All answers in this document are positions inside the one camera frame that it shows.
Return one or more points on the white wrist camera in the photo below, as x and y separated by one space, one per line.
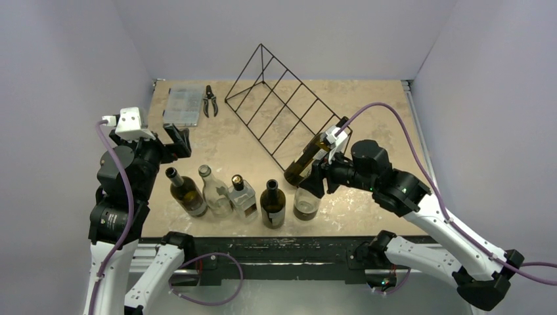
335 140
130 125

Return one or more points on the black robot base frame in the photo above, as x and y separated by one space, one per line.
340 258

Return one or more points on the black wire wine rack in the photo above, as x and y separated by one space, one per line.
278 109

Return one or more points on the clear empty glass bottle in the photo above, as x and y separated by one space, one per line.
215 193

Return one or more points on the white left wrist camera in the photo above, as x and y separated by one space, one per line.
130 125

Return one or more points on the clear champagne bottle black label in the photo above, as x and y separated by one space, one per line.
306 205

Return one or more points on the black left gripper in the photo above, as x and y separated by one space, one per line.
180 138

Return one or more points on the green wine bottle white label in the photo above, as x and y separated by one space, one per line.
186 193

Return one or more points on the black grey pliers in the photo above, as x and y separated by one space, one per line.
209 99

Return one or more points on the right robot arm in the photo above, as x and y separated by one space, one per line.
478 270

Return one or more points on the olive green wine bottle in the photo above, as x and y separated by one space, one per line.
316 149

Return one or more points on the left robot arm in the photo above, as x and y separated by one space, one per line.
127 175

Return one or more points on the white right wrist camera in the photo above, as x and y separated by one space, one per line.
335 140

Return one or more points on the square clear bottle black cap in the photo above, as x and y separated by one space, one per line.
243 198

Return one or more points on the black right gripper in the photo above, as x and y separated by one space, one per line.
319 176

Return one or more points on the clear plastic screw organizer box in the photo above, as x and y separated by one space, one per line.
183 105

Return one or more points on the dark green wine bottle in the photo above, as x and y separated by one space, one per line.
273 205

